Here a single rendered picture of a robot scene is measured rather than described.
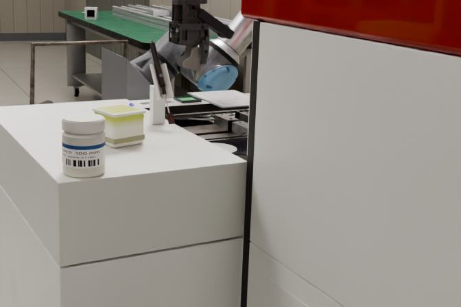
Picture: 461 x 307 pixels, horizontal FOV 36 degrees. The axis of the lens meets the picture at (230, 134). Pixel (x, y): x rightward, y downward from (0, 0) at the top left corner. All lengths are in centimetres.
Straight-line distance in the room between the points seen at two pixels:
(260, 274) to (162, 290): 18
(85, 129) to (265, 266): 40
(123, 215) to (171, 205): 9
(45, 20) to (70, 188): 1041
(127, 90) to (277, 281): 94
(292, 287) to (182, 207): 24
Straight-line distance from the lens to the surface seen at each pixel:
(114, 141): 137
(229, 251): 135
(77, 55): 691
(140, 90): 205
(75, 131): 118
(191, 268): 133
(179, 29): 181
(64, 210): 120
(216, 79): 211
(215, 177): 128
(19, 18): 1149
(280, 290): 126
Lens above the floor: 132
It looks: 14 degrees down
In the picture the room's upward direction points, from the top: 2 degrees clockwise
